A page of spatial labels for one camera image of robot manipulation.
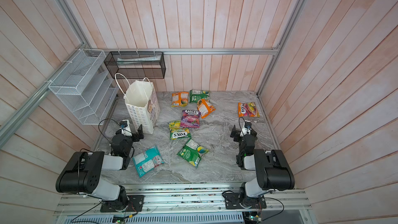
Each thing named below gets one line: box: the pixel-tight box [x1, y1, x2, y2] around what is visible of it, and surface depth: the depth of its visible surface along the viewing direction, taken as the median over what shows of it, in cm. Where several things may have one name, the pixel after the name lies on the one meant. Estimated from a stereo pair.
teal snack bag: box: [132, 145, 165, 178], surface depth 86 cm
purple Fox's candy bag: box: [180, 109, 201, 129], surface depth 103 cm
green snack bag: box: [189, 89, 211, 104], surface depth 120 cm
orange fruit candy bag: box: [237, 101, 261, 118], surface depth 109 cm
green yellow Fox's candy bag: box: [168, 119, 192, 140], surface depth 99 cm
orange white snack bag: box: [196, 98, 217, 120], surface depth 109 cm
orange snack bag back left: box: [171, 91, 190, 108], surface depth 116 cm
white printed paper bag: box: [123, 77, 161, 135], surface depth 88 cm
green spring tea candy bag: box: [176, 137, 210, 169], surface depth 89 cm
